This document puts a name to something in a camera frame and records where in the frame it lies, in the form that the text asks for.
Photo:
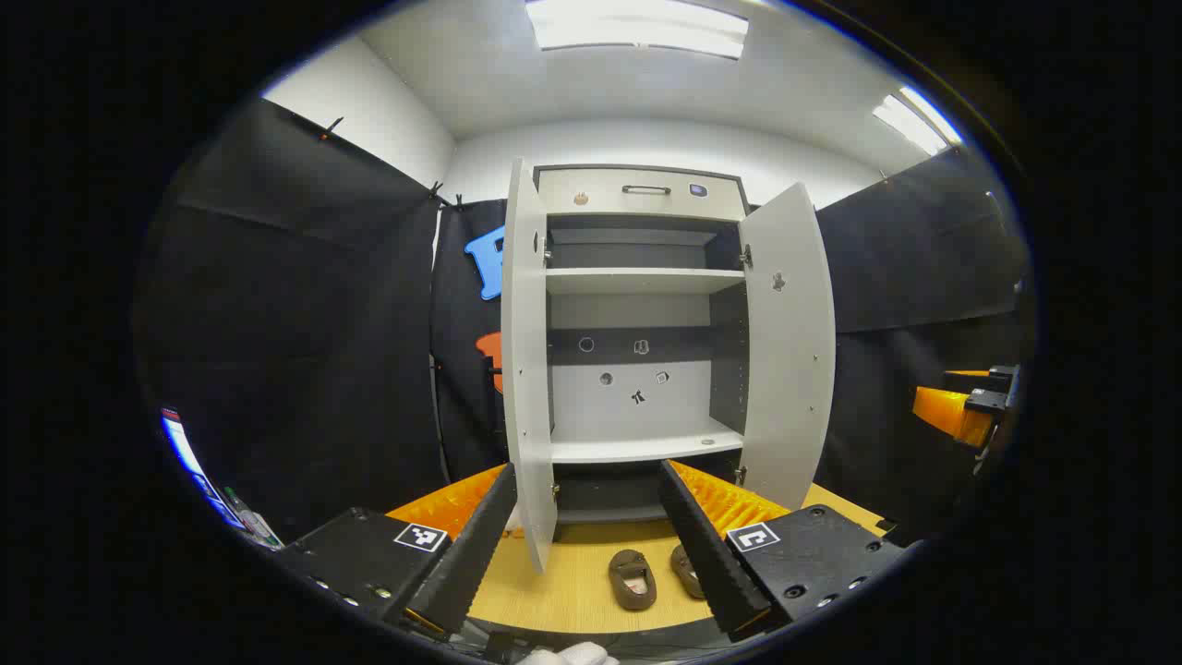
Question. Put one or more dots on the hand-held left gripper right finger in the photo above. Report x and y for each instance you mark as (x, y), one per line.
(706, 554)

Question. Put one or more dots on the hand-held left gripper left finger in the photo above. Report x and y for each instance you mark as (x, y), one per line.
(471, 554)

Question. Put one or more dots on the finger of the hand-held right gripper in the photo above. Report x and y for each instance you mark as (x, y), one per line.
(951, 416)

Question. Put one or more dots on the brown fuzzy shoe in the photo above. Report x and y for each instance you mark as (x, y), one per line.
(685, 571)
(633, 582)

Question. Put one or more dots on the grey shoe cabinet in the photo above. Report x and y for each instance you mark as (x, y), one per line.
(637, 406)

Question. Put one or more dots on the grey cabinet door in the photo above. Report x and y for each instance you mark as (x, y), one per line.
(526, 369)
(785, 369)

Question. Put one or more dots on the black backdrop cloth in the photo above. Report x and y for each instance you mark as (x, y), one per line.
(305, 323)

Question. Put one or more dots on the rectangular ceiling light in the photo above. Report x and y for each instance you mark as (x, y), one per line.
(914, 120)
(637, 28)

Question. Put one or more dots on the laptop screen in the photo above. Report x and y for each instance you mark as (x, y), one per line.
(180, 443)

